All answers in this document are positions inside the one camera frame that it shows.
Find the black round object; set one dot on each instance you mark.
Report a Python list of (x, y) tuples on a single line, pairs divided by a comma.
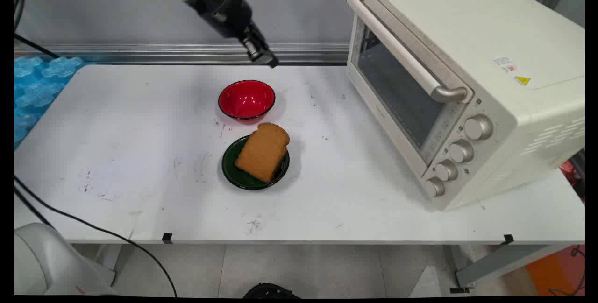
[(271, 291)]

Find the red bowl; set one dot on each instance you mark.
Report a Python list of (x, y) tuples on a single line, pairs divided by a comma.
[(246, 99)]

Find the brown bread slice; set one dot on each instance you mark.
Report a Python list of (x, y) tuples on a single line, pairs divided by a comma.
[(262, 151)]

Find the grey angled table leg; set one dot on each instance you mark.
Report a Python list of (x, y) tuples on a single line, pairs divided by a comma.
[(504, 263)]

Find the orange floor mat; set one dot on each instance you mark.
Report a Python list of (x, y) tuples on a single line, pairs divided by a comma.
[(556, 272)]

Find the aluminium profile rail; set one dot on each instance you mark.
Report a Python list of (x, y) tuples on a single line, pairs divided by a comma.
[(163, 53)]

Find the large silver oven knob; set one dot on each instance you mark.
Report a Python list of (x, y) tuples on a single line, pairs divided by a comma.
[(478, 127)]

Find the dark green plate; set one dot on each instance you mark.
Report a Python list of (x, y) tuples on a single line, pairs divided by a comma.
[(230, 167)]

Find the white label sticker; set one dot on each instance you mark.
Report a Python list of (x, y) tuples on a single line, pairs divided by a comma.
[(505, 64)]

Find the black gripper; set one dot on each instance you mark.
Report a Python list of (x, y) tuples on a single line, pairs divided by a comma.
[(223, 6)]

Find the cream toaster oven body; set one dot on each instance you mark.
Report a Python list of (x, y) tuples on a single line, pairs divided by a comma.
[(523, 37)]

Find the black tape piece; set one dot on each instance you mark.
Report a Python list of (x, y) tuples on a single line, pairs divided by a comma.
[(508, 238), (167, 236)]

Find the small silver oven knob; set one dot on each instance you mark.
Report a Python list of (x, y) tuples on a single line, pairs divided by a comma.
[(434, 186)]

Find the blue bubble foam mat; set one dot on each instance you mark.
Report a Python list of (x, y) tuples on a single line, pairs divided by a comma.
[(35, 93)]

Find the yellow warning sticker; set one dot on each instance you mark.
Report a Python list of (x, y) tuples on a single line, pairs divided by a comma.
[(522, 80)]

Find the red object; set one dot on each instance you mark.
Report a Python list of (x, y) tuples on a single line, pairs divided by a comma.
[(571, 177)]

